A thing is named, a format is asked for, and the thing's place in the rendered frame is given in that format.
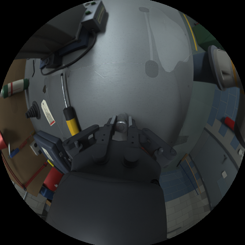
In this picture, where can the dark sloped tray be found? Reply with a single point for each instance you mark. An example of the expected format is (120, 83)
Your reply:
(47, 41)

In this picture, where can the red cylinder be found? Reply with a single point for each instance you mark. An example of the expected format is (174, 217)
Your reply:
(229, 122)

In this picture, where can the grey disc with white block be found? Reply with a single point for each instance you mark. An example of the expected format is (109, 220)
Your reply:
(220, 67)

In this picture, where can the black rubber boot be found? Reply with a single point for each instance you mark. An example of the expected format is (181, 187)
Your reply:
(33, 111)

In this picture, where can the blue ribbed clip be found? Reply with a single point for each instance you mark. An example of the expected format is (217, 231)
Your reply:
(13, 153)

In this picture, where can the dark blue box device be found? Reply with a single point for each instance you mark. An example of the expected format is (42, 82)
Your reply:
(48, 146)

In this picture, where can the red coil spring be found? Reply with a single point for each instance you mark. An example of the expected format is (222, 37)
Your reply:
(26, 141)

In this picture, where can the red cone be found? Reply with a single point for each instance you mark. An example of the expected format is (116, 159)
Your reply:
(3, 140)

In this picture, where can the brown board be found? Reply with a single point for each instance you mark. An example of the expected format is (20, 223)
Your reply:
(15, 118)

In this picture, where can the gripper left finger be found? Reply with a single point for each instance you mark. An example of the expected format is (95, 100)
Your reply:
(99, 137)

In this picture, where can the grey cabinet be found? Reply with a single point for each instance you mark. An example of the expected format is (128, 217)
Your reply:
(216, 164)

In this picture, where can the white paper tag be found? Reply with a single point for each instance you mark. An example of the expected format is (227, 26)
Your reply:
(48, 113)

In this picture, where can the green white red can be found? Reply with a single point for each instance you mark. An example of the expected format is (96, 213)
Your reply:
(15, 88)

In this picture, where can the dark blue and black fixture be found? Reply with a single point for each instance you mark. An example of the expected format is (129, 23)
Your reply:
(76, 43)

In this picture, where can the light grey small block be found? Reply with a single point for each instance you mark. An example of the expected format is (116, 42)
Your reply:
(35, 147)

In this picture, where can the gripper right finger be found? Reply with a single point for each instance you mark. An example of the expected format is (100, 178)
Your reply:
(134, 137)

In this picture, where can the grey control box green buttons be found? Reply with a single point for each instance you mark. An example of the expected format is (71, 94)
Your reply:
(93, 16)

